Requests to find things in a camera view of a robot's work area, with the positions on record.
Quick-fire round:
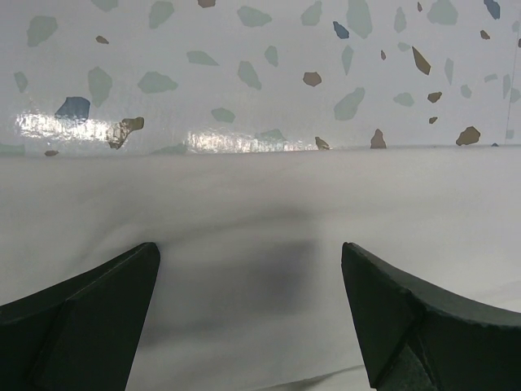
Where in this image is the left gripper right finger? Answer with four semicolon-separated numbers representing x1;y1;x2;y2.
341;243;520;390

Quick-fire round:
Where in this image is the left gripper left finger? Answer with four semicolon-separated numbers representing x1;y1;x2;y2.
1;243;160;391

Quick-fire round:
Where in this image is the white printed t shirt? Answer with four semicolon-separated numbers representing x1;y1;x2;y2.
1;147;520;390

